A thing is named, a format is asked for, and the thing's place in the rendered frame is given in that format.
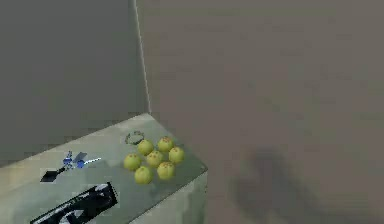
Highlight yellow-green ball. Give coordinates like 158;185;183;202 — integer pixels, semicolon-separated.
137;138;155;157
168;146;186;165
123;152;143;172
134;165;154;186
156;161;176;181
157;135;175;154
145;150;165;169

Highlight black and white flat object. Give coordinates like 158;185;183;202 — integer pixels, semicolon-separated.
29;181;120;224

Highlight pale green cabinet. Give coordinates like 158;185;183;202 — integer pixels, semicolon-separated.
0;112;209;224

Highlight blue and black instrument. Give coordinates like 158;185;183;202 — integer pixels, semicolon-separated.
39;150;102;184

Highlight dark metal key ring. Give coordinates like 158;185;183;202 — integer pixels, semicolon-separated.
124;130;146;146

